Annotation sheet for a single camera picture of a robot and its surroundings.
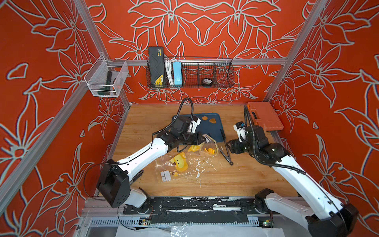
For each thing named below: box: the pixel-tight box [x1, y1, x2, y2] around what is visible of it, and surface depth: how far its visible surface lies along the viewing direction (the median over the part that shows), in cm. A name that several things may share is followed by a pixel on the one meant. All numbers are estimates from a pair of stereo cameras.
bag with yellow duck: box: [154, 151, 193, 184], surface depth 86 cm
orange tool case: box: [246, 101, 284, 131], surface depth 109 cm
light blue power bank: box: [172, 61, 183, 86], surface depth 91 cm
